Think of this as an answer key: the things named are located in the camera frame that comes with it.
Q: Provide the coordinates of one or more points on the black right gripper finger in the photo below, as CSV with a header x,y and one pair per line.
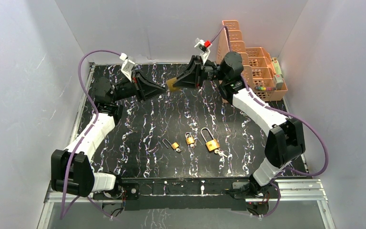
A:
x,y
192,70
190,81

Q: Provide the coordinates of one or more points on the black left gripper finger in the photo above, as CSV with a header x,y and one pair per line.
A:
x,y
150,91
146,83

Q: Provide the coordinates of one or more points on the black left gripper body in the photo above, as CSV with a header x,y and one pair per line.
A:
x,y
137,87

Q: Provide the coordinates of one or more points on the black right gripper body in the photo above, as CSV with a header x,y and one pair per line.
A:
x,y
211,72

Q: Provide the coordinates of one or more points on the medium brass padlock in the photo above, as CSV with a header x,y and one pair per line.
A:
x,y
170,85

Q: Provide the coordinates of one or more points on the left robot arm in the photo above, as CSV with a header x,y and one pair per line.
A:
x,y
71,170

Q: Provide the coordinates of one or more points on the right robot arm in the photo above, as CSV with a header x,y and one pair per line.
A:
x,y
285,136

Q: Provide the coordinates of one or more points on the orange plastic organizer basket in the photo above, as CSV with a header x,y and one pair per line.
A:
x,y
258,67

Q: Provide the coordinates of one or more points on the small closed brass padlock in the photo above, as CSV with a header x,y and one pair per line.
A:
x,y
189,139

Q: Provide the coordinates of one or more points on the small open brass padlock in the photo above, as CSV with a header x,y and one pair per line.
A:
x,y
168,144

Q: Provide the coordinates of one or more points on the keys of small closed padlock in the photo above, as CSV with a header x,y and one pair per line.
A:
x,y
192,146

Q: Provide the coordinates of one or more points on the small boxes in organizer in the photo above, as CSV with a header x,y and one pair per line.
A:
x,y
279,80

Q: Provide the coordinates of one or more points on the large long-shackle brass padlock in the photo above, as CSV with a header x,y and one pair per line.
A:
x,y
212,145

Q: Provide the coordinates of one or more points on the keys of large padlock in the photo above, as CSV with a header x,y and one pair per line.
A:
x,y
220,153

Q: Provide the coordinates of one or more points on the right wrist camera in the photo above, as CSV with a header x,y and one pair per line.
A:
x,y
204,48

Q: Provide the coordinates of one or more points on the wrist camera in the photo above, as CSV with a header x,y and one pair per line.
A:
x,y
204,48
127,65

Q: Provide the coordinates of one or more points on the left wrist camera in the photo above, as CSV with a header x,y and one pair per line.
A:
x,y
127,65

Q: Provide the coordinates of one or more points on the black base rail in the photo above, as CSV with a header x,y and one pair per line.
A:
x,y
189,193

